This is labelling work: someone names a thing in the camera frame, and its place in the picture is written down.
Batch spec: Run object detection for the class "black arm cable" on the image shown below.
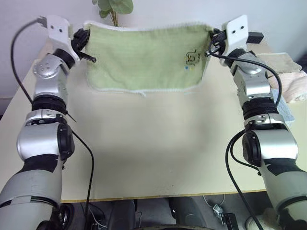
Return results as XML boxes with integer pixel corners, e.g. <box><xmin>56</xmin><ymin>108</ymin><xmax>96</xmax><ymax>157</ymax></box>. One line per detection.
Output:
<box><xmin>10</xmin><ymin>17</ymin><xmax>95</xmax><ymax>230</ymax></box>
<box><xmin>208</xmin><ymin>44</ymin><xmax>282</xmax><ymax>230</ymax></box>

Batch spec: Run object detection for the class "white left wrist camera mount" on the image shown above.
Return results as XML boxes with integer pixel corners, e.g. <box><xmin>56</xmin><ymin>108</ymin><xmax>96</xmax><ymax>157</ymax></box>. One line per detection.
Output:
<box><xmin>45</xmin><ymin>15</ymin><xmax>80</xmax><ymax>63</ymax></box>

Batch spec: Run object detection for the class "light blue folded towel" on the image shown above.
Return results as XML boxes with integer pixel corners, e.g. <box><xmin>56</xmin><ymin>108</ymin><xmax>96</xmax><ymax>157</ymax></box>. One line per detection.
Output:
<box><xmin>270</xmin><ymin>88</ymin><xmax>296</xmax><ymax>128</ymax></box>

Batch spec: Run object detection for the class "dark rounded shape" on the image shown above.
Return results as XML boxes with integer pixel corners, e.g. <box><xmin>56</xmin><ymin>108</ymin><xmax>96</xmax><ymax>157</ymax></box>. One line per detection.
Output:
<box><xmin>110</xmin><ymin>199</ymin><xmax>138</xmax><ymax>230</ymax></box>
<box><xmin>167</xmin><ymin>196</ymin><xmax>214</xmax><ymax>228</ymax></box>

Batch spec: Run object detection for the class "grey left camera cable plug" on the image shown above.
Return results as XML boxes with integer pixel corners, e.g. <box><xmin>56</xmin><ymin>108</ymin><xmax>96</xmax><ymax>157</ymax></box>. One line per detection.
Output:
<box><xmin>35</xmin><ymin>15</ymin><xmax>48</xmax><ymax>27</ymax></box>

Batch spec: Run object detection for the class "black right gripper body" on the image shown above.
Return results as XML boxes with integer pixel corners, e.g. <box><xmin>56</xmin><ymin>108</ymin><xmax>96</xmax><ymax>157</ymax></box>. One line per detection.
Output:
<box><xmin>210</xmin><ymin>28</ymin><xmax>228</xmax><ymax>55</ymax></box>

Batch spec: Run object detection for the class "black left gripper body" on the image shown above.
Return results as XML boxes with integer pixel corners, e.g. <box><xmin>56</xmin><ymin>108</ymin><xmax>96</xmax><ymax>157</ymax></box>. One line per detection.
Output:
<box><xmin>71</xmin><ymin>28</ymin><xmax>91</xmax><ymax>53</ymax></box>

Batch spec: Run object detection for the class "pink folded towel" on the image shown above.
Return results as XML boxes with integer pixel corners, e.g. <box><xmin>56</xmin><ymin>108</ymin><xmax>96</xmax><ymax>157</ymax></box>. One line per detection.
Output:
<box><xmin>268</xmin><ymin>70</ymin><xmax>307</xmax><ymax>104</ymax></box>

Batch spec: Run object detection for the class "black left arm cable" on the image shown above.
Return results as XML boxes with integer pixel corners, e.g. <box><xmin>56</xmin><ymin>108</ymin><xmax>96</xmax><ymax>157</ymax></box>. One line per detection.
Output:
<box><xmin>10</xmin><ymin>17</ymin><xmax>95</xmax><ymax>230</ymax></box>

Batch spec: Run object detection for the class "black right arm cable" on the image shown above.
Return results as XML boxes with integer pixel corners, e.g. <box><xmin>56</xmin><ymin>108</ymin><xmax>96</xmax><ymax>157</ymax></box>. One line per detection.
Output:
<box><xmin>208</xmin><ymin>44</ymin><xmax>282</xmax><ymax>230</ymax></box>

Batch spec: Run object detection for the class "green terry towel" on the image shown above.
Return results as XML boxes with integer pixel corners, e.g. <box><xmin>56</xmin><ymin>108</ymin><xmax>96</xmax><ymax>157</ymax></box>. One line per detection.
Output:
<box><xmin>83</xmin><ymin>20</ymin><xmax>214</xmax><ymax>97</ymax></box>

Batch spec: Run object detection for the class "thin white cable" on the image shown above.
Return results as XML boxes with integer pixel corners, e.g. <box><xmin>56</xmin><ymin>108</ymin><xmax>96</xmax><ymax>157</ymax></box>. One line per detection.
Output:
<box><xmin>203</xmin><ymin>193</ymin><xmax>226</xmax><ymax>209</ymax></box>

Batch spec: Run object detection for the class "green leafy plant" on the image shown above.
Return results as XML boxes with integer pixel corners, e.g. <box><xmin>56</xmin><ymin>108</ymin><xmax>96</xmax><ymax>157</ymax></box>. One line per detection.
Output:
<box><xmin>92</xmin><ymin>0</ymin><xmax>134</xmax><ymax>26</ymax></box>

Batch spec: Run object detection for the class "small metal clip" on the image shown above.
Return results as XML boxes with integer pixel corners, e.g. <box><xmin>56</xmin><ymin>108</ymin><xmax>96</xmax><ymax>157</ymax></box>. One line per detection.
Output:
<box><xmin>212</xmin><ymin>203</ymin><xmax>224</xmax><ymax>215</ymax></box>

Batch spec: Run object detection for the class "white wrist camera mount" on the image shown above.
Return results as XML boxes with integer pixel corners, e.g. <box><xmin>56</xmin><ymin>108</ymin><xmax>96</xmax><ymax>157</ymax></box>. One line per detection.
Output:
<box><xmin>45</xmin><ymin>15</ymin><xmax>80</xmax><ymax>63</ymax></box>
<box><xmin>220</xmin><ymin>14</ymin><xmax>249</xmax><ymax>50</ymax></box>

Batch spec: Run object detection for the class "beige folded towel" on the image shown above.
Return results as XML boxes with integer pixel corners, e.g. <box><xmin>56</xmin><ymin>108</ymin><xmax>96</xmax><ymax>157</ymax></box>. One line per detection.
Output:
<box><xmin>256</xmin><ymin>52</ymin><xmax>303</xmax><ymax>73</ymax></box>

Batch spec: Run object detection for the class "black right camera cable plug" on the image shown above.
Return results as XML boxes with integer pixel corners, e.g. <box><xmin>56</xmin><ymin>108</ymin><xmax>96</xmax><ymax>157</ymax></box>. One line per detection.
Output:
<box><xmin>247</xmin><ymin>31</ymin><xmax>265</xmax><ymax>45</ymax></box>

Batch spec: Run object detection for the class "white round object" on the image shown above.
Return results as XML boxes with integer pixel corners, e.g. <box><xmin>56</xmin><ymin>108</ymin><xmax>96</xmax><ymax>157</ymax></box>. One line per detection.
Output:
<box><xmin>244</xmin><ymin>207</ymin><xmax>280</xmax><ymax>230</ymax></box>

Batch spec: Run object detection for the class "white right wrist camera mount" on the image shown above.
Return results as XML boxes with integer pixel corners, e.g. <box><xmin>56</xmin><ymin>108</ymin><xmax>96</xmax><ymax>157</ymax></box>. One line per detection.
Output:
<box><xmin>220</xmin><ymin>14</ymin><xmax>249</xmax><ymax>50</ymax></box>

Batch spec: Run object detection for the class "small black box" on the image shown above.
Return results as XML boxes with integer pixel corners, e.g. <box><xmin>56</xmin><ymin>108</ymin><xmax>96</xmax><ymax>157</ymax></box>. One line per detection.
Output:
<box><xmin>220</xmin><ymin>212</ymin><xmax>240</xmax><ymax>230</ymax></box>

